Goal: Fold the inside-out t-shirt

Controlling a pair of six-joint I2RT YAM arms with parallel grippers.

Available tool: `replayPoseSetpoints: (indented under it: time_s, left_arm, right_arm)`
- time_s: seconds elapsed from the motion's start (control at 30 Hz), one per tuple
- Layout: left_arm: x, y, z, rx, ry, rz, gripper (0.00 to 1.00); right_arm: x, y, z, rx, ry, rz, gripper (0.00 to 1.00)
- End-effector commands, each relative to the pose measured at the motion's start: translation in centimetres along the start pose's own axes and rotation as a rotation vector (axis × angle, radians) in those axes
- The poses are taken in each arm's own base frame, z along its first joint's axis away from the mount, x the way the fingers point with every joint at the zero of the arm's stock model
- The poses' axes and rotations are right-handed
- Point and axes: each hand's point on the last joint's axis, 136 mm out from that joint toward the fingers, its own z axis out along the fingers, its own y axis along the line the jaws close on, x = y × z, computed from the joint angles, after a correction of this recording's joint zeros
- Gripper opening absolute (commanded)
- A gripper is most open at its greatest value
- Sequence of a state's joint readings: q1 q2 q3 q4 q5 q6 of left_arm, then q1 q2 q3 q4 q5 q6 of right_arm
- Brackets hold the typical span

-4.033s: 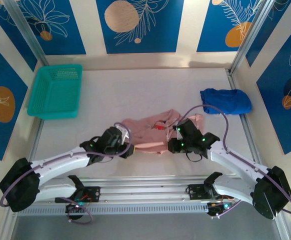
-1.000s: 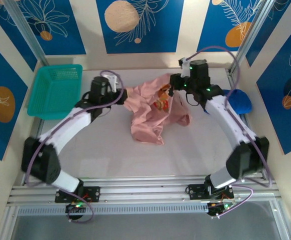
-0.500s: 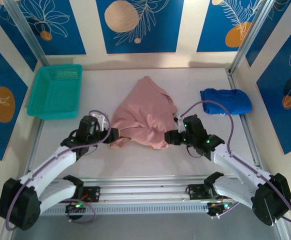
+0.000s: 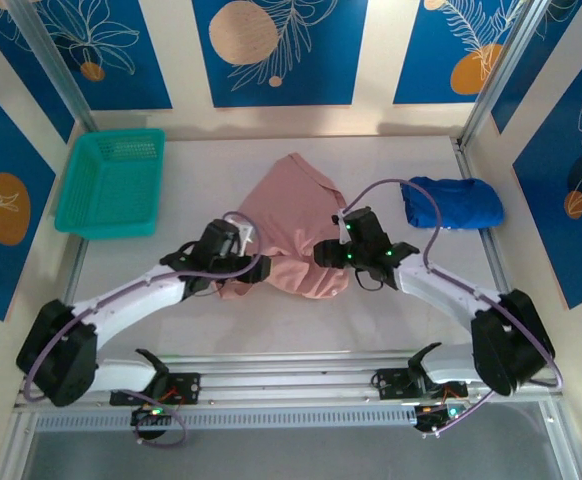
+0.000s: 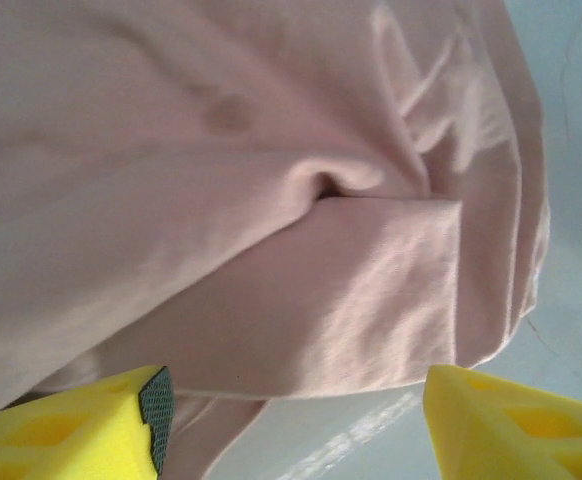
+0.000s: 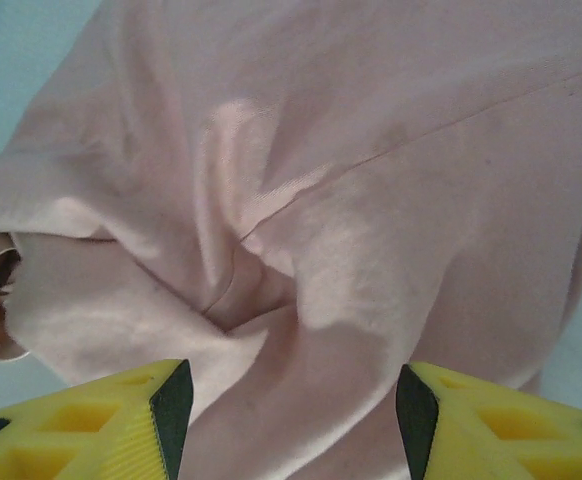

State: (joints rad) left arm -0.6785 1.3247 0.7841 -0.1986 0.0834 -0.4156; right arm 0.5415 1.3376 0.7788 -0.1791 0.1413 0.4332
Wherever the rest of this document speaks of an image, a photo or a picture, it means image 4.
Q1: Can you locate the grey slotted cable duct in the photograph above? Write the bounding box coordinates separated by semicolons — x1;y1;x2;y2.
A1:
33;407;422;432

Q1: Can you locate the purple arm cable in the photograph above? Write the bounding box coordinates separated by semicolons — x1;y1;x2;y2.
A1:
22;211;262;449
343;178;566;441

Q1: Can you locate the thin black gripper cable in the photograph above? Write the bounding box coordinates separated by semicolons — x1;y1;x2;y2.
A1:
353;267;390;292

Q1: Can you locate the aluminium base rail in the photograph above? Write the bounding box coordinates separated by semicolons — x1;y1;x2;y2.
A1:
13;349;567;416

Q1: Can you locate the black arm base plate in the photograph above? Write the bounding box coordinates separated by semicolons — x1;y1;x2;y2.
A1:
374;368;468;401
109;372;202;407

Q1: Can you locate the teal plastic basket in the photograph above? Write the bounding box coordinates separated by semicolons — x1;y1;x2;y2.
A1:
53;128;166;240

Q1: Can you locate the small circuit board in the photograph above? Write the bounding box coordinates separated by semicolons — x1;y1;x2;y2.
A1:
413;402;472;434
130;405;168;427

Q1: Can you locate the pink t-shirt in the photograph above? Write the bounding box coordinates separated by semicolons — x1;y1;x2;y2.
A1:
215;153;350;301

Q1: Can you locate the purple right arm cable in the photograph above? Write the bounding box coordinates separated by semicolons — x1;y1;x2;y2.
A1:
343;178;566;441

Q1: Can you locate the aluminium frame post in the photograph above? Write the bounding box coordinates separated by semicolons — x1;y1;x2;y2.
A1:
460;0;558;149
6;0;100;134

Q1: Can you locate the blue floral wall poster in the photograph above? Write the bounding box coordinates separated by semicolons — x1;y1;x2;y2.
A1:
0;9;76;145
490;0;582;135

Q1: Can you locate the aluminium frame leg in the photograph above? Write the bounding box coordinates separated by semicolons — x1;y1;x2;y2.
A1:
0;409;40;480
543;399;582;480

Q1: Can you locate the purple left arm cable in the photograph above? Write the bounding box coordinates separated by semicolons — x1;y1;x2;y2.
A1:
22;211;262;449

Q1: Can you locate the blue folded t-shirt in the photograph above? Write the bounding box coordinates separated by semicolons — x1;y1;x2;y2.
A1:
400;175;505;231

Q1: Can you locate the blue poster with peach circle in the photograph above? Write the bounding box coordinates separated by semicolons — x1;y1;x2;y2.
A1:
192;0;370;109

